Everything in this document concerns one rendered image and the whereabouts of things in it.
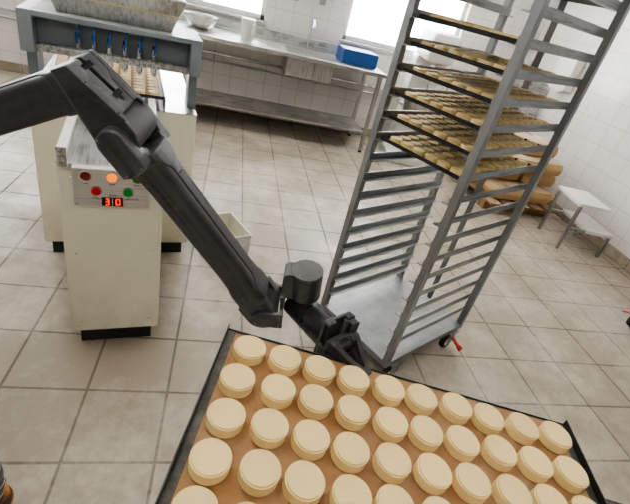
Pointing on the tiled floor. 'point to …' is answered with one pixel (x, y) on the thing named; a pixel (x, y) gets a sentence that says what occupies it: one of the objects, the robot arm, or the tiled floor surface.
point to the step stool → (580, 216)
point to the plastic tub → (237, 229)
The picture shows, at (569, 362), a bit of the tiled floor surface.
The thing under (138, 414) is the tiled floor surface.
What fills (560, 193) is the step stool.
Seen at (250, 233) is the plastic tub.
